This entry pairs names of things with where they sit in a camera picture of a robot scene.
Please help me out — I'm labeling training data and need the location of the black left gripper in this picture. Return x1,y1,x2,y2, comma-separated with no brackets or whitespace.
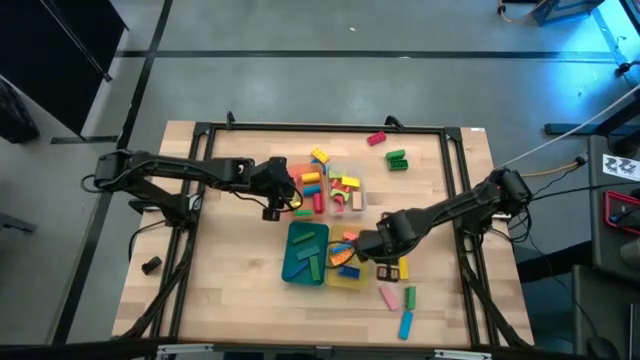
257,156,297,223

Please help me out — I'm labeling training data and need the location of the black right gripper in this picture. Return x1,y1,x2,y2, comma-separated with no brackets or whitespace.
356,210,412,283

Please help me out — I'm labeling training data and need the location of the orange Lego brick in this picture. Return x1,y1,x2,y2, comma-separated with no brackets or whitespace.
329,248,355,267

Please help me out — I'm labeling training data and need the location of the pink wooden plank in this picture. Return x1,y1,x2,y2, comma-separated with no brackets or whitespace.
377,283,401,312

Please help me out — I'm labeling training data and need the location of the teal plastic bin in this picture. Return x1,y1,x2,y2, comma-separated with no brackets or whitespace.
280,220,331,287

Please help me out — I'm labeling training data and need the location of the yellow plastic bin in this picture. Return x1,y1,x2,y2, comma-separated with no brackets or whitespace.
324,223,375,291

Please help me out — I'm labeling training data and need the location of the light blue wooden plank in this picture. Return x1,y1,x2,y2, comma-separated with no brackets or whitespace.
398,310,415,342

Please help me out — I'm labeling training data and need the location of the thin blue wooden stick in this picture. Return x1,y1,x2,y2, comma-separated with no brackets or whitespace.
286,261,310,281

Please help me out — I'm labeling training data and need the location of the orange plastic bin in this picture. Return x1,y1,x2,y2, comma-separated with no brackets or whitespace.
287,162,327,219

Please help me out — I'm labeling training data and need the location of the clear plastic bin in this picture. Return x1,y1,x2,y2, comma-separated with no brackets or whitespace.
327,161,369,218

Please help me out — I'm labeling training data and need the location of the black stand bar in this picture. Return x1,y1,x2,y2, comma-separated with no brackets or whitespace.
543,97,640,157

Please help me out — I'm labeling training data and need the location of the black side desk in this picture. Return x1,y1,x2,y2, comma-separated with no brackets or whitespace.
585,134,640,271

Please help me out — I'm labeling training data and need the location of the black low desk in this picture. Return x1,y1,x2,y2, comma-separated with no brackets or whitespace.
572,264,640,360

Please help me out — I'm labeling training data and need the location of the red case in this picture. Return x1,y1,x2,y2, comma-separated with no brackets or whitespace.
603,189,640,237

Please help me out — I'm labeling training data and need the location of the black computer mouse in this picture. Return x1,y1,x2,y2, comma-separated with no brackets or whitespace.
585,335,621,360

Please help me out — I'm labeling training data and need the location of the grey round object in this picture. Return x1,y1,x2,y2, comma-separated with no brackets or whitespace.
619,238,640,269

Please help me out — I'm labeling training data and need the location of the printed white paper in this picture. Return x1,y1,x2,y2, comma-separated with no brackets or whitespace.
602,153,640,182

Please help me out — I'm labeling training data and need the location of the grey chair foot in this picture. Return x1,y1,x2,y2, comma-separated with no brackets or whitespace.
0,212,39,234

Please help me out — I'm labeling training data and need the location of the black partition panel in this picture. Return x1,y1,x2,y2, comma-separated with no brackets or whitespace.
0,0,129,139

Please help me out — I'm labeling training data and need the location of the black bag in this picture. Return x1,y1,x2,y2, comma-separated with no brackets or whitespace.
0,79,41,145

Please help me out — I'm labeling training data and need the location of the blue box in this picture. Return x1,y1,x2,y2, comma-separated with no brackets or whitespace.
530,0,606,26

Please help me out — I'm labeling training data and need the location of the black tripod clamp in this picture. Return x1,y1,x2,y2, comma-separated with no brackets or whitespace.
613,58,640,77

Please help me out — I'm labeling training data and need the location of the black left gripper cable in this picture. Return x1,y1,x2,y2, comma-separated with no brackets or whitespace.
238,182,306,211

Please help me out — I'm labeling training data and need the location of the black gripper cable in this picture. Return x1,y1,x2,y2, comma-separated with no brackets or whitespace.
324,239,362,271
238,182,306,211

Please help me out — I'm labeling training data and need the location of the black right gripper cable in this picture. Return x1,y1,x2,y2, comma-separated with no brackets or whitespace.
324,239,362,271

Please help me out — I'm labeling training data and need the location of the black aluminium table frame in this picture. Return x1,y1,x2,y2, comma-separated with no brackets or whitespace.
113,119,535,351

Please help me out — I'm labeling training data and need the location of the silver frame bracket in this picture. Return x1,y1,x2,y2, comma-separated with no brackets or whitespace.
156,342,215,360
433,348,494,360

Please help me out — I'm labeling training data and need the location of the black cable bundle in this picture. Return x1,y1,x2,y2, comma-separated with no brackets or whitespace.
492,180,640,246

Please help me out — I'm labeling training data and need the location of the yellow cable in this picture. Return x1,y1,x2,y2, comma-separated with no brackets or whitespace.
519,158,587,179

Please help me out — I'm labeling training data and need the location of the white cable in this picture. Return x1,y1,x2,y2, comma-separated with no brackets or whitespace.
496,84,640,170

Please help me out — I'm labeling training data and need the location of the orange floor cable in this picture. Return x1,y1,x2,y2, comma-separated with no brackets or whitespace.
496,0,549,24

